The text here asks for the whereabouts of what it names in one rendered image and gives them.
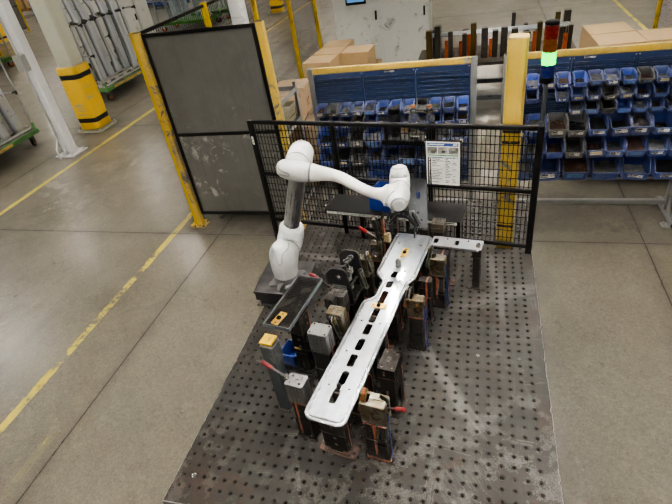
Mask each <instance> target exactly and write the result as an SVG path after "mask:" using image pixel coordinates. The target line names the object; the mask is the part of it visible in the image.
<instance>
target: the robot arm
mask: <svg viewBox="0 0 672 504"><path fill-rule="evenodd" d="M313 154H314V152H313V148H312V146H311V144H310V143H309V142H306V141H303V140H299V141H296V142H294V143H293V144H292V145H291V146H290V148H289V150H288V152H287V155H286V159H282V160H280V161H279V162H278V163H277V174H278V175H279V176H280V177H282V178H284V179H287V180H288V188H287V198H286V207H285V217H284V220H283V221H282V222H281V223H280V226H279V231H278V236H277V241H276V242H274V243H273V244H272V246H271V248H270V251H269V259H270V264H271V268H272V271H273V274H274V278H273V280H272V281H271V282H270V283H269V286H270V287H277V289H276V291H277V292H281V291H282V290H283V289H288V288H289V286H290V285H291V284H292V282H293V281H294V279H295V278H296V277H297V275H305V274H306V271H305V270H298V257H299V252H300V250H301V247H302V244H303V239H304V226H303V224H302V223H301V222H300V221H301V214H302V206H303V198H304V191H305V183H306V182H316V181H333V182H337V183H339V184H342V185H344V186H346V187H348V188H350V189H352V190H354V191H356V192H358V193H360V194H362V195H364V196H366V197H369V198H372V199H376V200H379V201H381V202H382V203H383V204H384V205H386V206H388V207H389V208H390V210H389V214H388V216H387V219H386V221H385V224H386V223H387V224H388V227H389V229H390V234H391V236H392V235H393V221H394V220H395V219H396V218H397V217H400V218H401V217H402V218H406V219H408V220H409V221H410V223H411V224H412V225H413V226H414V227H413V232H414V238H416V235H417V234H416V232H417V231H418V227H420V225H421V223H420V221H419V219H418V217H417V216H416V214H415V210H412V211H410V210H409V205H408V203H409V200H410V176H409V171H408V169H407V167H406V166H405V165H402V164H397V165H394V166H393V167H392V168H391V170H390V175H389V178H390V179H389V184H386V185H385V186H384V187H381V188H375V187H371V186H368V185H366V184H364V183H362V182H361V181H359V180H357V179H355V178H353V177H351V176H350V175H348V174H346V173H344V172H341V171H338V170H335V169H332V168H328V167H324V166H320V165H317V164H314V163H312V161H313ZM393 212H395V216H394V217H393V218H392V219H391V220H390V221H388V220H389V218H390V216H391V214H392V213H393ZM409 213H410V214H411V215H412V217H413V218H412V217H411V216H410V214H409ZM414 220H415V221H414Z"/></svg>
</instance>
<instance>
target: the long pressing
mask: <svg viewBox="0 0 672 504"><path fill-rule="evenodd" d="M431 241H432V237H430V236H426V235H416V238H414V234H408V233H397V234H396V235H395V237H394V239H393V241H392V243H391V245H390V246H389V248H388V250H387V252H386V254H385V256H384V258H383V260H382V261H381V263H380V265H379V267H378V269H377V271H376V273H377V276H378V277H379V278H380V279H381V280H382V283H381V285H380V287H379V289H378V291H377V293H376V295H375V296H374V297H372V298H369V299H366V300H364V301H363V302H362V303H361V305H360V306H359V308H358V310H357V312H356V314H355V316H354V318H353V320H352V321H351V323H350V325H349V327H348V329H347V331H346V333H345V335H344V336H343V338H342V340H341V342H340V344H339V346H338V348H337V350H336V352H335V353H334V355H333V357H332V359H331V361H330V363H329V365H328V367H327V368H326V370H325V372H324V374H323V376H322V378H321V380H320V382H319V383H318V385H317V387H316V389H315V391H314V393H313V395H312V397H311V398H310V400H309V402H308V404H307V406H306V408H305V411H304V413H305V416H306V418H307V419H309V420H311V421H315V422H318V423H322V424H325V425H329V426H333V427H342V426H344V425H345V424H346V423H347V422H348V420H349V417H350V415H351V413H352V411H353V408H354V406H355V404H356V402H357V399H358V397H359V392H360V390H361V388H362V387H363V386H364V384H365V381H366V379H367V377H368V375H369V372H370V370H371V368H372V366H373V363H374V361H375V359H376V357H377V354H378V352H379V350H380V348H381V345H382V343H383V341H384V339H385V336H386V334H387V332H388V330H389V327H390V325H391V323H392V321H393V318H394V316H395V314H396V311H397V309H398V307H399V305H400V302H401V300H402V298H403V296H404V293H405V290H406V288H407V286H408V285H409V284H411V283H412V282H413V281H414V280H415V279H416V278H417V275H418V273H419V271H420V268H421V266H422V264H423V262H424V259H425V257H426V255H427V252H428V248H429V245H430V244H431ZM420 245H422V246H420ZM403 248H409V249H410V250H409V252H408V254H407V256H406V257H400V254H401V252H402V250H403ZM397 258H399V259H400V260H401V267H399V268H397V267H395V260H396V259H397ZM404 271H405V272H404ZM393 272H397V273H398V274H397V276H396V277H391V275H392V273H393ZM399 280H401V281H399ZM389 281H390V282H393V284H392V286H391V288H387V287H386V285H387V283H388V282H389ZM384 291H386V292H388V294H387V297H386V299H385V301H384V303H383V304H387V305H388V306H387V308H386V309H385V310H384V309H380V311H379V313H378V315H377V317H376V319H375V321H374V322H373V323H371V322H369V319H370V317H371V315H372V313H373V311H374V309H376V308H373V307H370V305H371V303H372V302H377V303H378V301H379V299H380V297H381V295H382V293H383V292H384ZM361 320H362V321H361ZM380 323H381V324H380ZM368 324H369V325H372V328H371V330H370V332H369V334H368V335H364V334H362V333H363V331H364V329H365V327H366V325H368ZM360 339H363V340H365V342H364V344H363V346H362V348H361V350H355V347H356V345H357V343H358V341H359V340H360ZM346 350H347V351H346ZM352 355H356V356H357V359H356V361H355V363H354V365H353V366H352V367H349V366H347V363H348V361H349V359H350V357H351V356H352ZM343 372H349V375H348V377H347V380H346V382H345V384H343V385H342V387H341V389H337V388H336V387H337V386H336V384H337V383H338V382H339V380H340V378H341V376H342V374H343ZM328 384H330V385H328ZM348 389H350V390H348ZM334 390H340V391H341V392H340V394H339V396H338V398H337V400H336V402H335V403H334V404H332V403H329V400H330V398H331V396H332V394H333V392H334Z"/></svg>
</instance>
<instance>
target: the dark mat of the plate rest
mask: <svg viewBox="0 0 672 504"><path fill-rule="evenodd" d="M319 282H320V279H313V278H307V277H301V276H298V278H297V279H296V280H295V282H294V283H293V285H292V286H291V287H290V289H289V290H288V292H287V293H286V294H285V296H284V297H283V299H282V300H281V301H280V303H279V304H278V306H277V307H276V308H275V310H274V311H273V312H272V314H271V315H270V317H269V318H268V319H267V321H266V322H265V323H266V324H271V322H272V321H273V319H274V318H275V317H276V316H277V315H278V314H279V313H280V312H285V313H287V315H286V316H285V317H284V319H283V320H282V321H281V322H280V323H279V324H278V325H276V326H281V327H285V328H289V327H290V326H291V324H292V322H293V321H294V319H295V318H296V316H297V315H298V313H299V312H300V310H301V309H302V307H303V306H304V304H305V303H306V301H307V300H308V298H309V297H310V295H311V294H312V292H313V291H314V289H315V288H316V286H317V285H318V283H319ZM271 325H274V324H271Z"/></svg>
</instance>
